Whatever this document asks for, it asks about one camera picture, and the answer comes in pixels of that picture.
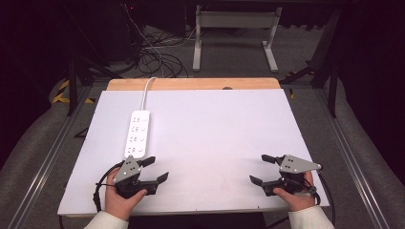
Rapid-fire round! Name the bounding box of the tangle of black floor cables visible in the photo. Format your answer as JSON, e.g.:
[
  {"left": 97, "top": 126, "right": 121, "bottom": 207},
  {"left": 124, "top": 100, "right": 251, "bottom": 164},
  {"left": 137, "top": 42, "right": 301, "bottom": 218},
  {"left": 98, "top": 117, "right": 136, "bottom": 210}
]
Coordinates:
[{"left": 133, "top": 47, "right": 190, "bottom": 79}]

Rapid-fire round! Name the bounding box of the aluminium floor rail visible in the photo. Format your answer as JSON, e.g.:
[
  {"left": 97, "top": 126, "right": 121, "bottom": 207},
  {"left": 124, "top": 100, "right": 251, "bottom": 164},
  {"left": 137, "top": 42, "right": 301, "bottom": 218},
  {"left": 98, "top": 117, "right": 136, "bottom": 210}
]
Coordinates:
[
  {"left": 6, "top": 85, "right": 94, "bottom": 229},
  {"left": 313, "top": 88, "right": 392, "bottom": 229}
]

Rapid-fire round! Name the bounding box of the yellow black hazard tape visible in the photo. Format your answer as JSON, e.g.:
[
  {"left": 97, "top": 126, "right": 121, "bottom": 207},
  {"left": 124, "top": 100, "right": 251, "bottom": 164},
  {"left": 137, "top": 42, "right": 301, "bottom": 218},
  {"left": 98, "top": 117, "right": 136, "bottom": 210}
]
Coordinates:
[{"left": 52, "top": 79, "right": 96, "bottom": 105}]

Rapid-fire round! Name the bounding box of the thin white floor cable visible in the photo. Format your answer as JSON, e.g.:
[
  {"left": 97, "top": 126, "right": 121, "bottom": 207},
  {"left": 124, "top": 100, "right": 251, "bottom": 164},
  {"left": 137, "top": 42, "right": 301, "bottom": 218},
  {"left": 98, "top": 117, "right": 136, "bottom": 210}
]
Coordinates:
[{"left": 122, "top": 3, "right": 197, "bottom": 58}]

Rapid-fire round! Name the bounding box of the white power strip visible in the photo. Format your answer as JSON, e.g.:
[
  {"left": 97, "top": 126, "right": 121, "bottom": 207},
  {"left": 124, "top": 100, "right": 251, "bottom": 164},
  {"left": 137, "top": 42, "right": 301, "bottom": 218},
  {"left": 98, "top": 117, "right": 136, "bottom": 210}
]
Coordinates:
[{"left": 123, "top": 109, "right": 152, "bottom": 160}]

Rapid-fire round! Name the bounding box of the person's right hand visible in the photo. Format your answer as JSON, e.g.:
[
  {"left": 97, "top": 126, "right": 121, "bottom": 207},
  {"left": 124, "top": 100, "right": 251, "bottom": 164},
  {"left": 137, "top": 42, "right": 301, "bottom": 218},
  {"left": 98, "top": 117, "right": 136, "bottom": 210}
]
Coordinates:
[{"left": 272, "top": 171, "right": 317, "bottom": 213}]

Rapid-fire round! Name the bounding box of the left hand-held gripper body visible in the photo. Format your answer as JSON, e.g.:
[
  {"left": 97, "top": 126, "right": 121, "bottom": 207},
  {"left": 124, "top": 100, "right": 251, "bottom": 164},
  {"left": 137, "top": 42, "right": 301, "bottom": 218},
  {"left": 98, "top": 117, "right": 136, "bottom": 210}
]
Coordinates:
[{"left": 113, "top": 155, "right": 160, "bottom": 199}]

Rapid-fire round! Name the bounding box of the white metal desk frame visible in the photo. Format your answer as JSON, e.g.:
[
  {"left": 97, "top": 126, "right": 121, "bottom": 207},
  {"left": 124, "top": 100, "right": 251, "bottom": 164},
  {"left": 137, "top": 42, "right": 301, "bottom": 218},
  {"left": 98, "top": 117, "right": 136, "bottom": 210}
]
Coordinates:
[{"left": 191, "top": 4, "right": 284, "bottom": 73}]

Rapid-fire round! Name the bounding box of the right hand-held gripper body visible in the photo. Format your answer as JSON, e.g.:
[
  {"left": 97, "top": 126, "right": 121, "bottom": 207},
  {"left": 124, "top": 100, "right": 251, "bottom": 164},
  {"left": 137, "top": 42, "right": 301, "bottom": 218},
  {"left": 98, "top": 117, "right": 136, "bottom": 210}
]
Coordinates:
[{"left": 261, "top": 154, "right": 323, "bottom": 197}]

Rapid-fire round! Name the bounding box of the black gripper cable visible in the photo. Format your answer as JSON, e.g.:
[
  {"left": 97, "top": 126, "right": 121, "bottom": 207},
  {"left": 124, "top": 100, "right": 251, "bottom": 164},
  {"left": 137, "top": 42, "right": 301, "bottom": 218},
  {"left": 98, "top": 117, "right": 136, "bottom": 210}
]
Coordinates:
[
  {"left": 92, "top": 160, "right": 125, "bottom": 214},
  {"left": 266, "top": 171, "right": 337, "bottom": 229}
]

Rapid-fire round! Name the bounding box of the white power strip cable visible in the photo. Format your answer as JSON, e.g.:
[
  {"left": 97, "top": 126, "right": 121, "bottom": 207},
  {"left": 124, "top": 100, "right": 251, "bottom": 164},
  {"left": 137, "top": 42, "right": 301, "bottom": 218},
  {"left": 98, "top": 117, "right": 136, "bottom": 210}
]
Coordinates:
[{"left": 140, "top": 76, "right": 159, "bottom": 113}]

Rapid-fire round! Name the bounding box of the black metal stand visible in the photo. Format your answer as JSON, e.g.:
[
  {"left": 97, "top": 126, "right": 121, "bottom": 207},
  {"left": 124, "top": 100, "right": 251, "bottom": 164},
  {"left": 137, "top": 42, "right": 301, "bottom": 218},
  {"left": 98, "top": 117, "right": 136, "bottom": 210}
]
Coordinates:
[
  {"left": 280, "top": 9, "right": 344, "bottom": 119},
  {"left": 61, "top": 56, "right": 124, "bottom": 117}
]

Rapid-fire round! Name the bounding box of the person's left hand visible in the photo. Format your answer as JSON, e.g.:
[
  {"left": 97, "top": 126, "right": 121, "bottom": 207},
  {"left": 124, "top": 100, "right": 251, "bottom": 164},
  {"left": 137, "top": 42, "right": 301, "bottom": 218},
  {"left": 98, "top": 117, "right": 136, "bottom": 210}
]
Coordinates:
[{"left": 104, "top": 169, "right": 149, "bottom": 222}]

